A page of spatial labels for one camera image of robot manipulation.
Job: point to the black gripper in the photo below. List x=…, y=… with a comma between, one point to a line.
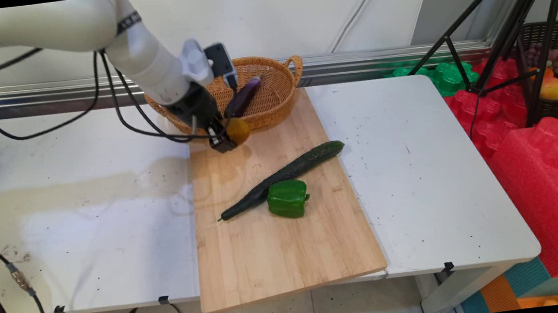
x=196, y=108

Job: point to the brown toy potato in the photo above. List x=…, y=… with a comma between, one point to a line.
x=239, y=131

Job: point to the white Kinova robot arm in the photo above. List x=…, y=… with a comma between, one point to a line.
x=89, y=31

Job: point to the purple toy eggplant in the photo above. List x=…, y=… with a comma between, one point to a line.
x=244, y=97

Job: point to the woven wicker basket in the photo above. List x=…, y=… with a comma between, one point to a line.
x=273, y=100

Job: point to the dark green toy cucumber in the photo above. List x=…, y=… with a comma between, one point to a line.
x=286, y=172

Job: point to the green toy bell pepper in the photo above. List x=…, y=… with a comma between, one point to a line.
x=287, y=199

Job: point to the wooden cutting board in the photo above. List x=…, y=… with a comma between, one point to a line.
x=269, y=261

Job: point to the black table clip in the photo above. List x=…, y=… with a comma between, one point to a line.
x=448, y=266
x=59, y=309
x=164, y=299

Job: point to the white table leg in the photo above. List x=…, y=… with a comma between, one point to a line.
x=459, y=290

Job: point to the red foam block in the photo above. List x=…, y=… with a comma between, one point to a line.
x=546, y=185

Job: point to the orange toy fruit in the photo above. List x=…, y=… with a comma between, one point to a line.
x=546, y=72

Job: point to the red yellow toy apple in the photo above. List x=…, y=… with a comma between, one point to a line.
x=552, y=89

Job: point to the black tripod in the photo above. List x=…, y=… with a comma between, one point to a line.
x=536, y=15

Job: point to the blue orange floor mat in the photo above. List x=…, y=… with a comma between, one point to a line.
x=521, y=289

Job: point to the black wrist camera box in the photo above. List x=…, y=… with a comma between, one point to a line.
x=221, y=64

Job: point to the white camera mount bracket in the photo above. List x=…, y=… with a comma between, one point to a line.
x=195, y=61

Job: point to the aluminium wall rail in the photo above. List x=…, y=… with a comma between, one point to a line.
x=377, y=58

